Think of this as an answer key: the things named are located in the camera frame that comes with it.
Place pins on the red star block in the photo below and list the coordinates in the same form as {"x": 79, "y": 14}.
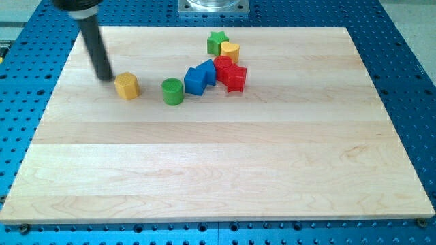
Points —
{"x": 235, "y": 78}

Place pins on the green star block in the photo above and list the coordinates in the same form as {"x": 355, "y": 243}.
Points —
{"x": 213, "y": 43}

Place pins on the blue cube block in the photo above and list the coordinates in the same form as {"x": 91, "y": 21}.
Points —
{"x": 195, "y": 81}

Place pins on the green cylinder block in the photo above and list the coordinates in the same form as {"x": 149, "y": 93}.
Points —
{"x": 172, "y": 89}

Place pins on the blue triangle block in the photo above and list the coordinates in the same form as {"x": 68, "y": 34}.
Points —
{"x": 209, "y": 68}

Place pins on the red cylinder block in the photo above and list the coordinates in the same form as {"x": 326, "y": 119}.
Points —
{"x": 221, "y": 63}

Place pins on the yellow heart block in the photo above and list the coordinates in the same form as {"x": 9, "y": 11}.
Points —
{"x": 231, "y": 50}

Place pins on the wooden board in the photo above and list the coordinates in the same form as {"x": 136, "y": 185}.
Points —
{"x": 308, "y": 139}

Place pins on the yellow hexagon block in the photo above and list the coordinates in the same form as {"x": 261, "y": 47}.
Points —
{"x": 127, "y": 86}

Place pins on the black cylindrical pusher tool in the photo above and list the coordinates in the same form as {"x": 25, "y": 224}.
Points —
{"x": 89, "y": 28}

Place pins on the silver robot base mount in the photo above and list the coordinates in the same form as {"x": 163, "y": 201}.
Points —
{"x": 213, "y": 6}

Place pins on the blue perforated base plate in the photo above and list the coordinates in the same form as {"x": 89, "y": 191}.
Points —
{"x": 34, "y": 63}

